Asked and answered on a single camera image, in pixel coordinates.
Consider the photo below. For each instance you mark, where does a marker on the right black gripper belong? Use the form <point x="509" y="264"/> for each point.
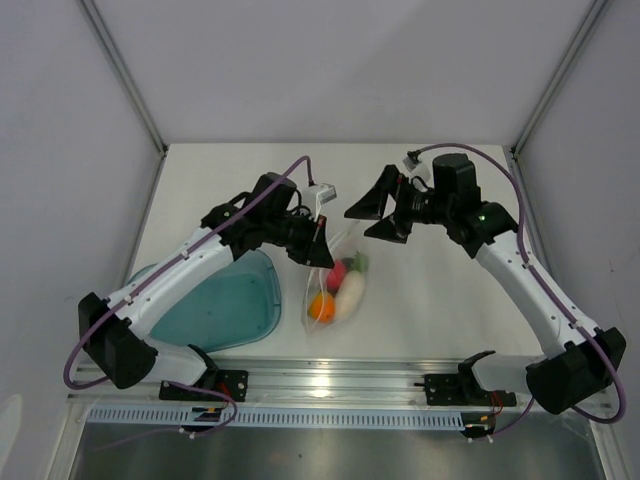
<point x="394" y="227"/>

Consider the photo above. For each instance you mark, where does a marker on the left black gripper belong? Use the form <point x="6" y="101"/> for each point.
<point x="315" y="251"/>

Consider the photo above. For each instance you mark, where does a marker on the bright red tomato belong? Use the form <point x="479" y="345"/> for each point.
<point x="336" y="275"/>

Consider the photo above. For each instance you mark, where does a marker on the clear zip top bag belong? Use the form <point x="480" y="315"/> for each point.
<point x="333" y="296"/>

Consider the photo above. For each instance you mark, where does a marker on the white radish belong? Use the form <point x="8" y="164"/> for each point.
<point x="350" y="294"/>

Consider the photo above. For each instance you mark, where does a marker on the green orange mango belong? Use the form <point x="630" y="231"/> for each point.
<point x="322" y="308"/>

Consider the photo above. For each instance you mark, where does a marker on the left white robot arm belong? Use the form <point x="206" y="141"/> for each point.
<point x="115" y="332"/>

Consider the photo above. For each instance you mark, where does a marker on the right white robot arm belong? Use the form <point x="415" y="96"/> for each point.
<point x="579" y="358"/>

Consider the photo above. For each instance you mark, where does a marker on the teal plastic tray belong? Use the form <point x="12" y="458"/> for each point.
<point x="207" y="299"/>

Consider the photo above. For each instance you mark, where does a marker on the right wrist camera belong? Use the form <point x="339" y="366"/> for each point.
<point x="449" y="174"/>

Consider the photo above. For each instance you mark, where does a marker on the aluminium mounting rail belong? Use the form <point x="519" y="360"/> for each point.
<point x="318" y="383"/>

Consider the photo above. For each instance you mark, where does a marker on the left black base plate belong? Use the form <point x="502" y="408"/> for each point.
<point x="231" y="383"/>

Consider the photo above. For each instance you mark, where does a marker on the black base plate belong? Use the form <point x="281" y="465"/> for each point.
<point x="461" y="390"/>
<point x="231" y="383"/>

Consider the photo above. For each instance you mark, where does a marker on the white slotted cable duct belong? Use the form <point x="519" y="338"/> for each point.
<point x="411" y="419"/>

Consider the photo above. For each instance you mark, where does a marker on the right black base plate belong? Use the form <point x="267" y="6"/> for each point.
<point x="461" y="390"/>

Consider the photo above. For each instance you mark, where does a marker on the right aluminium frame post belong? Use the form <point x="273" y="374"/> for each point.
<point x="569" y="58"/>

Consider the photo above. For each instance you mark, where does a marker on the aluminium frame post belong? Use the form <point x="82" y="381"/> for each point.
<point x="569" y="58"/>
<point x="121" y="71"/>

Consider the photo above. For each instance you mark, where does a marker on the left aluminium frame post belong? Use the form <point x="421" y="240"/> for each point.
<point x="121" y="71"/>

